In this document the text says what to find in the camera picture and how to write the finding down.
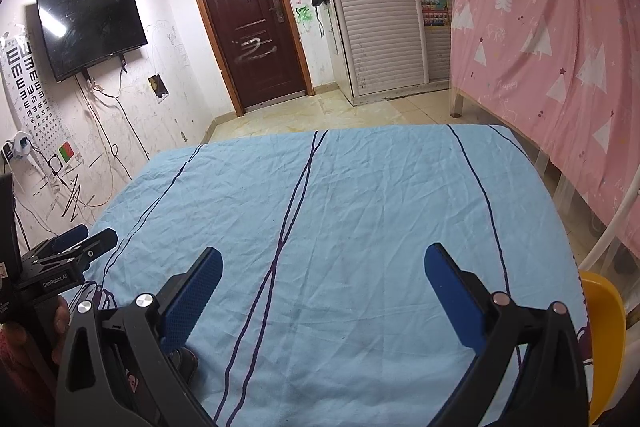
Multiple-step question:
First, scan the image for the pink tree print curtain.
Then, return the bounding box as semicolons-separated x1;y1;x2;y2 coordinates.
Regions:
450;0;640;253

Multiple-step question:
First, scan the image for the black brown container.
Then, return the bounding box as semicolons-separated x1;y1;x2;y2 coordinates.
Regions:
167;349;201;383

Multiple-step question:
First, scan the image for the white power adapter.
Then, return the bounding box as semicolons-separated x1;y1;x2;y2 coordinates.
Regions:
2;132;33;162

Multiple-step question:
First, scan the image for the person's left forearm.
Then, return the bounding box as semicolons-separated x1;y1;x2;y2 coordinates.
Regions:
0;322;31;383

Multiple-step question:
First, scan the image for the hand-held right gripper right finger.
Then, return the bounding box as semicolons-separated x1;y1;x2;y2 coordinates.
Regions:
424;243;591;427

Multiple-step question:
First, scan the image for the white metal chair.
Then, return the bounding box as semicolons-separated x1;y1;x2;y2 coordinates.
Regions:
532;147;640;278

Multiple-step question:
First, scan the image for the white eye chart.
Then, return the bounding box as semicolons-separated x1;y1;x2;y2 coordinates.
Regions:
0;32;81;168

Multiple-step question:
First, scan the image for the black wall television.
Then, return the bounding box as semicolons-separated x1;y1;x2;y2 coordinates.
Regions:
36;0;149;82

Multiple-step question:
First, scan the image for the light blue printed tablecloth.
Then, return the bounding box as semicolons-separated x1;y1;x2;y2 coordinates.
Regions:
75;124;591;427

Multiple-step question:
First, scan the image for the yellow plastic chair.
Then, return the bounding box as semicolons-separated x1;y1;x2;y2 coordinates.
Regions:
579;271;628;427

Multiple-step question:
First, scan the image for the black wall cable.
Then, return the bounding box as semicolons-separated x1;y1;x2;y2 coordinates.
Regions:
75;62;151;180

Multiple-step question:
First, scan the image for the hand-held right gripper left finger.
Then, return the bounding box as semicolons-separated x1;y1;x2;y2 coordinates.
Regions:
55;247;223;427

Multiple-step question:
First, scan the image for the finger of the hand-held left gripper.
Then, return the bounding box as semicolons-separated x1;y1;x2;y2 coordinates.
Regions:
40;228;119;274
30;224;90;260

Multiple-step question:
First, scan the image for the person's left hand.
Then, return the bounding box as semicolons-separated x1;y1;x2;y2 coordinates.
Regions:
50;294;72;365

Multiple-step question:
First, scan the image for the dark brown door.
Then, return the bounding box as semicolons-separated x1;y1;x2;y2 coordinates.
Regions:
184;0;317;116

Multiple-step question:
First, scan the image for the white louvered wardrobe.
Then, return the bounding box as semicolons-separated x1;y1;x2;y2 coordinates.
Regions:
307;0;468;104

